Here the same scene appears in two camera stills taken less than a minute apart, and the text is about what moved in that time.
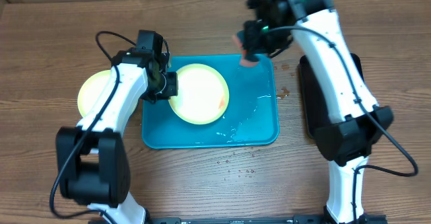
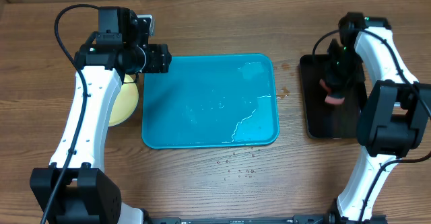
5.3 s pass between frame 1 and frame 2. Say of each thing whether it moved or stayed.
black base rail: stayed
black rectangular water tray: stayed
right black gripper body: moved
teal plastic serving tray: stayed
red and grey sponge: moved
